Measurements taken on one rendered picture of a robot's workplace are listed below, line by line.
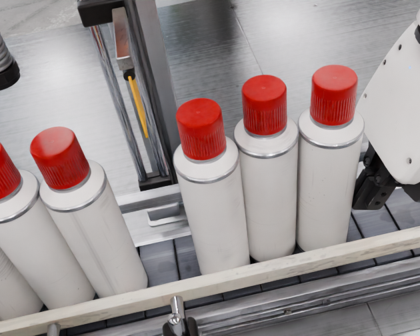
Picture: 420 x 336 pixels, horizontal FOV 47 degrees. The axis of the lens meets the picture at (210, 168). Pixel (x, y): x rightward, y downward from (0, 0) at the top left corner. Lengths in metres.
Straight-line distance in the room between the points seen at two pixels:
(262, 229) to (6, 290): 0.23
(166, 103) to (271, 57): 0.37
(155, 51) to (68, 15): 2.54
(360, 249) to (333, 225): 0.04
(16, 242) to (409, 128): 0.31
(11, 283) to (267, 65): 0.54
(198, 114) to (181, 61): 0.52
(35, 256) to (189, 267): 0.16
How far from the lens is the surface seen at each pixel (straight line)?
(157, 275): 0.50
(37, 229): 0.40
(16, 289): 0.48
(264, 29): 0.91
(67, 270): 0.45
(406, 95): 0.40
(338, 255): 0.46
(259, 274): 0.45
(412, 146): 0.39
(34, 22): 3.03
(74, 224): 0.38
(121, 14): 0.36
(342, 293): 0.51
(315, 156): 0.39
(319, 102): 0.36
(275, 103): 0.35
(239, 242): 0.43
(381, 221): 0.53
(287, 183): 0.40
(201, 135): 0.33
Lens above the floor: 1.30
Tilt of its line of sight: 46 degrees down
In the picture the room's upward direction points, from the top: 10 degrees counter-clockwise
